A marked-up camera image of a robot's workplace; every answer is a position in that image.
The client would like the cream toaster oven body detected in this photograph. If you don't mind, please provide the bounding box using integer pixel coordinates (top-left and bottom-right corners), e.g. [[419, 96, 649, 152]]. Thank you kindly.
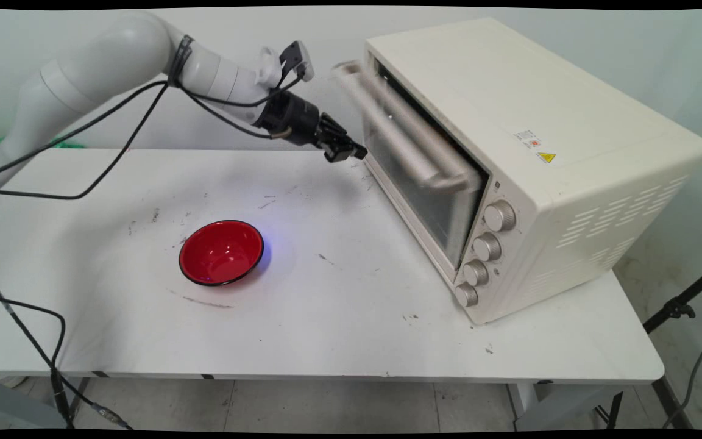
[[360, 17, 702, 326]]

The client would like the black floor cable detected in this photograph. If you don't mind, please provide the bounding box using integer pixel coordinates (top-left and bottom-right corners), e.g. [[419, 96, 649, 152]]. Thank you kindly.
[[0, 291, 135, 431]]

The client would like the grey table leg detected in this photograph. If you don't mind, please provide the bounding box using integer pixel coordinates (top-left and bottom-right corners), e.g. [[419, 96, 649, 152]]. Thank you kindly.
[[0, 376, 91, 430], [505, 381, 627, 431]]

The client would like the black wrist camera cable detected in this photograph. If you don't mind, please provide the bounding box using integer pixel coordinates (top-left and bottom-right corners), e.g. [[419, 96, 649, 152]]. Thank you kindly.
[[0, 73, 304, 201]]

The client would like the black tripod stand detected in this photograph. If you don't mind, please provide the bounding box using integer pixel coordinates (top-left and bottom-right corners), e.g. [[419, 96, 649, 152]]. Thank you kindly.
[[595, 261, 702, 430]]

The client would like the green plastic object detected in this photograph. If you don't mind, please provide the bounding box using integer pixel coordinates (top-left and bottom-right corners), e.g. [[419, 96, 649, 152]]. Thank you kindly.
[[0, 135, 87, 151]]

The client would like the warning label sticker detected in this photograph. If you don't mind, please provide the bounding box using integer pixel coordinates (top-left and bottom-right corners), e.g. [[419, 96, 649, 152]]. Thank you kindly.
[[514, 129, 558, 165]]

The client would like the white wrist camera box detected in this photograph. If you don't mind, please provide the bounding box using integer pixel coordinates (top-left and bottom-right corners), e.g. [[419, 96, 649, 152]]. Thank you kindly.
[[255, 40, 316, 87]]

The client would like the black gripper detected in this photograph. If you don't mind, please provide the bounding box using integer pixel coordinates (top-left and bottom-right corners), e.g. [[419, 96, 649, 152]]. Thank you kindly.
[[252, 90, 369, 164]]

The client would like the cream glass oven door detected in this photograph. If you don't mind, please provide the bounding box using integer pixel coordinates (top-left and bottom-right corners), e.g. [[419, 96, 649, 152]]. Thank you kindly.
[[331, 59, 491, 286]]

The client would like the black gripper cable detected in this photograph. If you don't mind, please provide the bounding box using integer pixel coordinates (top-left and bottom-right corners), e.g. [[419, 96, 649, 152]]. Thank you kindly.
[[168, 37, 294, 141]]

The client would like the red bowl with black rim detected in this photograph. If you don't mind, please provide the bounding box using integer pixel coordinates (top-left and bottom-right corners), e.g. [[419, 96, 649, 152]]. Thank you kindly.
[[179, 219, 265, 287]]

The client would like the grey hanging cable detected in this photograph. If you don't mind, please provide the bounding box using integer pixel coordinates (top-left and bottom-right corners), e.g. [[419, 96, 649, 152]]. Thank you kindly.
[[662, 277, 702, 429]]

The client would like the silver oven knob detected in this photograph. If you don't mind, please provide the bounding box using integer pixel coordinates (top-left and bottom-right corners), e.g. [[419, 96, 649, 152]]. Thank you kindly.
[[472, 232, 503, 263], [484, 200, 518, 234], [453, 282, 480, 309], [461, 259, 491, 287]]

